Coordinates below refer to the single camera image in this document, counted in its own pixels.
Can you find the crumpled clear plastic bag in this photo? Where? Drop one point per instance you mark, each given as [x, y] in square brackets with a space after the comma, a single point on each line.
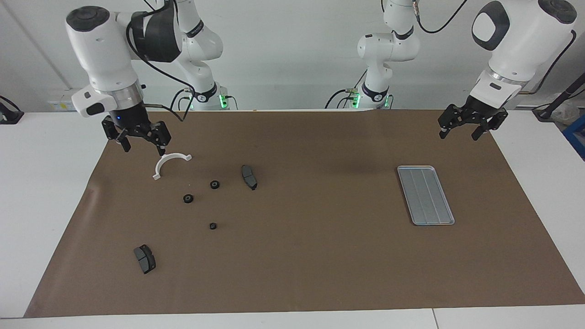
[569, 114]

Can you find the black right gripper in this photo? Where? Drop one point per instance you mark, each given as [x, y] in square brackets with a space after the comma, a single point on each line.
[129, 119]

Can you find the black table clamp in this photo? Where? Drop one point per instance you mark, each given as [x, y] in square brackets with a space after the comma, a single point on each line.
[9, 116]

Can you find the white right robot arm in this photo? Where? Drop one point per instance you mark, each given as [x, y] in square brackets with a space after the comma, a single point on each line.
[98, 45]

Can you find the silver metal tray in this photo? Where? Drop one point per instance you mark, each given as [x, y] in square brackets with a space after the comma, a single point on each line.
[425, 196]

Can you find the long grey brake pad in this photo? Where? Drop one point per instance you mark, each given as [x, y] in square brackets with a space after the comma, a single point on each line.
[249, 177]

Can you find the brown table mat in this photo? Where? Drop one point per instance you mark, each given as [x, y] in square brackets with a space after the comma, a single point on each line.
[292, 251]

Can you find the short grey brake pad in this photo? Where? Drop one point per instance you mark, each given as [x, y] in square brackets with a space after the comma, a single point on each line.
[145, 260]

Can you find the large black bearing gear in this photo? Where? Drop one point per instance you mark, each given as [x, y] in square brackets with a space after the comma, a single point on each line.
[188, 198]
[215, 184]

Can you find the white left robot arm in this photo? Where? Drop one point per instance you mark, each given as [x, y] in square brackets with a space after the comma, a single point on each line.
[521, 41]

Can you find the black stand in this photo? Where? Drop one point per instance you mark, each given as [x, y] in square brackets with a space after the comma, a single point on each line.
[546, 112]

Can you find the white wall box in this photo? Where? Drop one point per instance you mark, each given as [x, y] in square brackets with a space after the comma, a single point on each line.
[59, 103]

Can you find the blue crate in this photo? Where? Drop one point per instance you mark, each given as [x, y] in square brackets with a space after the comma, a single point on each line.
[578, 137]

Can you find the white curved plastic bracket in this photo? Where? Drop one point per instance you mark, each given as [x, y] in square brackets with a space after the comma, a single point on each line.
[157, 175]

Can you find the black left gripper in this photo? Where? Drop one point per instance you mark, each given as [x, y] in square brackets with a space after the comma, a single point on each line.
[480, 110]

